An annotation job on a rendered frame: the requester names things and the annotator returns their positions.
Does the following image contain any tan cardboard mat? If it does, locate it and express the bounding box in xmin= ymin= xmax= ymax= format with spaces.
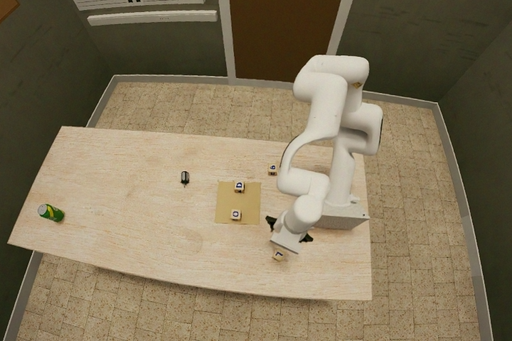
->
xmin=215 ymin=181 xmax=261 ymax=224

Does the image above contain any green drink can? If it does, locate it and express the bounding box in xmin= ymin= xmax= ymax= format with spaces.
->
xmin=37 ymin=204 xmax=64 ymax=222

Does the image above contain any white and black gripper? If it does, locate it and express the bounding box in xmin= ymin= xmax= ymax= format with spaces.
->
xmin=265 ymin=210 xmax=314 ymax=243

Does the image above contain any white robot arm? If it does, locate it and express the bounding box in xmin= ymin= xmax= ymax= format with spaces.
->
xmin=270 ymin=55 xmax=383 ymax=254

